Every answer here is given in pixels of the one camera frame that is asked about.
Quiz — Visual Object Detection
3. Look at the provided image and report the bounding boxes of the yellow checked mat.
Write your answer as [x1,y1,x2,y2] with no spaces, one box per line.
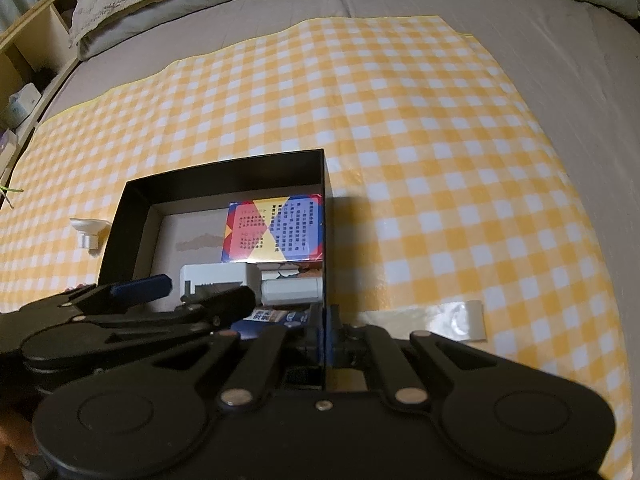
[0,13,634,480]

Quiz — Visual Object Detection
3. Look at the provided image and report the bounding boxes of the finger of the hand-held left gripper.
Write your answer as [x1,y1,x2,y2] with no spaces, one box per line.
[59,273,174,312]
[177,284,257,324]

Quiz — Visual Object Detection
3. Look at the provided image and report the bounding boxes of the wooden shelf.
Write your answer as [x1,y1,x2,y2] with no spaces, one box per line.
[0,0,97,196]

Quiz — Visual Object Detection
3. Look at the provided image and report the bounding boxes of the dark blue pill bottle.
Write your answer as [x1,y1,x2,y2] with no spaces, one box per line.
[227,307,312,342]

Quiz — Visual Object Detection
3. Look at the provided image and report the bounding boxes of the clear tape strip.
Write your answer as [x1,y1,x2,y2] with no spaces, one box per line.
[357,298,489,344]

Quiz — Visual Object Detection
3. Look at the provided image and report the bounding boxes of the purple packet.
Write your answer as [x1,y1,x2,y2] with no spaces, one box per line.
[0,129,19,162]

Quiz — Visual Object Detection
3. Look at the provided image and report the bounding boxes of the black cardboard box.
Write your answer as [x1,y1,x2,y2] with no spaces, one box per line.
[97,148,335,394]

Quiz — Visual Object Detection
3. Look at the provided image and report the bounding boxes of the white watch repair tool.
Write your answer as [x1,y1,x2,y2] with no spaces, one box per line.
[179,262,324,307]

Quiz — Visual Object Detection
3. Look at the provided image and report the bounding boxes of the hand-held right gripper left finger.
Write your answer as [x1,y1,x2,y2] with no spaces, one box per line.
[149,304,327,406]

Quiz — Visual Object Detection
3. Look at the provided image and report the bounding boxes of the colourful card box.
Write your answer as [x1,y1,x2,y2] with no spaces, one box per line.
[221,193,326,271]

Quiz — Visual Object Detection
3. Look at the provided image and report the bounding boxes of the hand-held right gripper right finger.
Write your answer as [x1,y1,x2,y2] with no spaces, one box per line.
[326,304,482,404]

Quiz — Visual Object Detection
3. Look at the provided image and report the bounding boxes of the white suction cup hook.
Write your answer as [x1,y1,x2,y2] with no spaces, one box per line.
[68,216,112,251]

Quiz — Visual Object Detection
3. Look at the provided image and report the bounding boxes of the white tissue box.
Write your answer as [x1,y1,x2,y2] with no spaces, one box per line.
[7,82,42,129]

